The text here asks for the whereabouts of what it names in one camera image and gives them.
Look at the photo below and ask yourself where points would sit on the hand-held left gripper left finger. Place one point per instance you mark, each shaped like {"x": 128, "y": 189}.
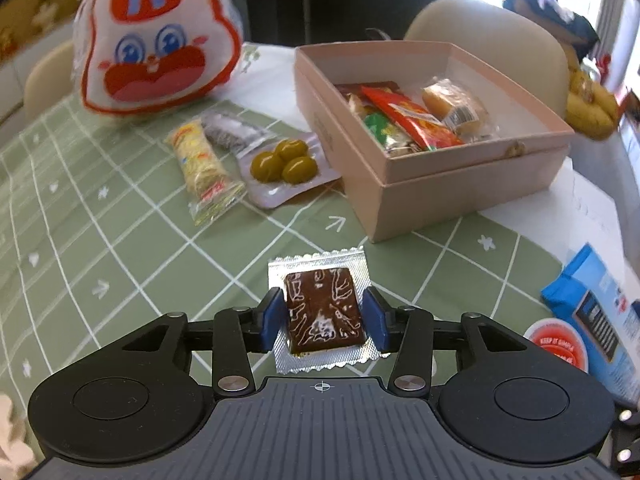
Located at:
{"x": 272, "y": 320}

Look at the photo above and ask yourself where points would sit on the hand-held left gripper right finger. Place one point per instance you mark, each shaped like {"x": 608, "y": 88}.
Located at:
{"x": 376, "y": 320}

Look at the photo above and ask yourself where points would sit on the brown brownie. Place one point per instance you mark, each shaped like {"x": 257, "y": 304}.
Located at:
{"x": 322, "y": 310}

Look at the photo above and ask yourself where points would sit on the blue snack packet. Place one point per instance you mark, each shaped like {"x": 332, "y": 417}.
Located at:
{"x": 595, "y": 280}

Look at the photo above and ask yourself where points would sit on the pink cardboard box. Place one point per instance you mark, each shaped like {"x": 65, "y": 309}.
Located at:
{"x": 450, "y": 185}

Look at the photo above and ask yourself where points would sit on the green olive packet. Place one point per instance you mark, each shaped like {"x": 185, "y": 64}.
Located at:
{"x": 285, "y": 165}

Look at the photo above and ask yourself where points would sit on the yellow cracker packet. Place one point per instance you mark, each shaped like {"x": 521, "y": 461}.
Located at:
{"x": 200, "y": 165}

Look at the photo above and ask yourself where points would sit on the green candy packet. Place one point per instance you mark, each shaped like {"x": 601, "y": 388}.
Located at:
{"x": 387, "y": 132}

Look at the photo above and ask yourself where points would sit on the grey foil snack packet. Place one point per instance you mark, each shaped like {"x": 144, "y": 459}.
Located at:
{"x": 232, "y": 130}

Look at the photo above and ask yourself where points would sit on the long red snack packet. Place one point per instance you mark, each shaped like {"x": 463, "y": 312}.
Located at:
{"x": 415, "y": 120}

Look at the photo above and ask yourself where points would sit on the clear-wrapped bread bun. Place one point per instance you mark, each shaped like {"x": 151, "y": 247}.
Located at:
{"x": 457, "y": 102}

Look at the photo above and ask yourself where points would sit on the scribbled white paper sheet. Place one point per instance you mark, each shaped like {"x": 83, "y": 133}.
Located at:
{"x": 595, "y": 240}

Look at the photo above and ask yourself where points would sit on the green chequered tablecloth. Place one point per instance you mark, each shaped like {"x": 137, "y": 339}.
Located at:
{"x": 125, "y": 210}

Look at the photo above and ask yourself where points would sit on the white leaf-print tablecloth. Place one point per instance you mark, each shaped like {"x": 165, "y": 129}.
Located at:
{"x": 270, "y": 85}

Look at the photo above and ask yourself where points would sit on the yellow armchair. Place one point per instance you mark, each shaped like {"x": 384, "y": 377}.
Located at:
{"x": 595, "y": 105}

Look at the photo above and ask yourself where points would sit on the red white rabbit bag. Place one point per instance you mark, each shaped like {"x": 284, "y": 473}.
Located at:
{"x": 155, "y": 35}

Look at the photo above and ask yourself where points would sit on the large beige chair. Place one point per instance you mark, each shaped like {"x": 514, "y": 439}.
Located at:
{"x": 490, "y": 25}

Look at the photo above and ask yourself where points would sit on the black sideboard cabinet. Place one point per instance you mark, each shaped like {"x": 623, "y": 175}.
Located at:
{"x": 350, "y": 0}

